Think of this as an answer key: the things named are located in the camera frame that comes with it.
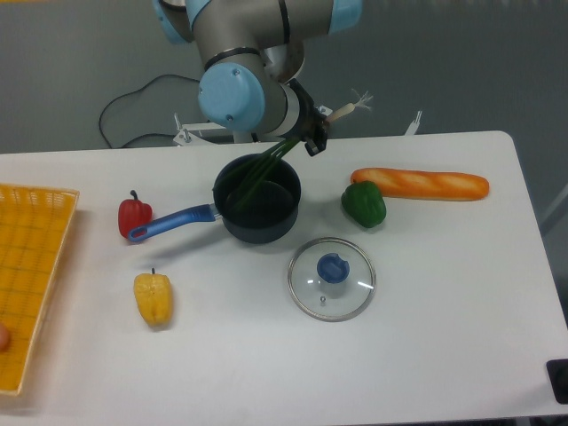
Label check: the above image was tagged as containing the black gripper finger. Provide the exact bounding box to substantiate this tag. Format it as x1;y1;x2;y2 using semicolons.
304;133;327;157

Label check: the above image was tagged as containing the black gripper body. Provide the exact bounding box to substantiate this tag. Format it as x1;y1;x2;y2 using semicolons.
286;79;329;141

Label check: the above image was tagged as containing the green onion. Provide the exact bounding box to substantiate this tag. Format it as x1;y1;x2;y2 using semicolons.
214;89;374;213

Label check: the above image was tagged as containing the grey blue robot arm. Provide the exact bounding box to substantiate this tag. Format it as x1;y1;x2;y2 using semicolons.
153;0;363;156

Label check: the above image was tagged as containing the green bell pepper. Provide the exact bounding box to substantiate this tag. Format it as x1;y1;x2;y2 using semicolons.
341;181;387;229

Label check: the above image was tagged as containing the baguette bread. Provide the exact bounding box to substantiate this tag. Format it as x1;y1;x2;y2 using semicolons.
351;168;490;201

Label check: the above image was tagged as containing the glass lid with blue knob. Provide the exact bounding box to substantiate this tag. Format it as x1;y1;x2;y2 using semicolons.
287;237;376;322

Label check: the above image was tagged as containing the red bell pepper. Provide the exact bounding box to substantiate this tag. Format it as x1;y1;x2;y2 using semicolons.
117;190;154;239

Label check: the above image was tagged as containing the yellow bell pepper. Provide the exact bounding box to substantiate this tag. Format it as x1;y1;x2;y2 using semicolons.
133;268;174;328

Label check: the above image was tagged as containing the yellow woven basket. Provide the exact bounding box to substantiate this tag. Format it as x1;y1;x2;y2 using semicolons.
1;184;80;396

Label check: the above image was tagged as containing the black object at table corner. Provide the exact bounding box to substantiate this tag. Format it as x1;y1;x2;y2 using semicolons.
546;359;568;405

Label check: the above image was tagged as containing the dark pot with blue handle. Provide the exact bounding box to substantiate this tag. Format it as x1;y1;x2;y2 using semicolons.
127;154;301;244

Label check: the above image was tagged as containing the white table clamp bracket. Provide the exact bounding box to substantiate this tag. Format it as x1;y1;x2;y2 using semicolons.
405;110;422;136

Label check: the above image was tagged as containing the black cable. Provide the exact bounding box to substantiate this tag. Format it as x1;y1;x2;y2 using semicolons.
98;73;203;149

